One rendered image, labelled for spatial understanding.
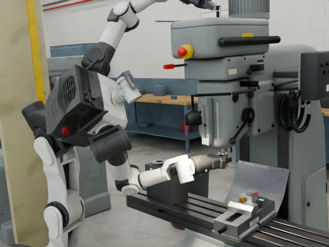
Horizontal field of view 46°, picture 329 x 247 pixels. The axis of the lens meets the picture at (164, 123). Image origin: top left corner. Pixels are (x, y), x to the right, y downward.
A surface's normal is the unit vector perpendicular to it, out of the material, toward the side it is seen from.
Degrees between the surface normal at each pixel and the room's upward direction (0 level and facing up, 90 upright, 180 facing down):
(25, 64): 90
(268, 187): 62
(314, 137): 89
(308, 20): 90
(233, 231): 90
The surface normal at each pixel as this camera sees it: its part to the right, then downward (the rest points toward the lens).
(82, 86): 0.77, -0.47
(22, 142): 0.72, 0.09
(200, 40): -0.62, 0.18
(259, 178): -0.65, -0.29
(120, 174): 0.04, 0.77
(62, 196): -0.43, 0.18
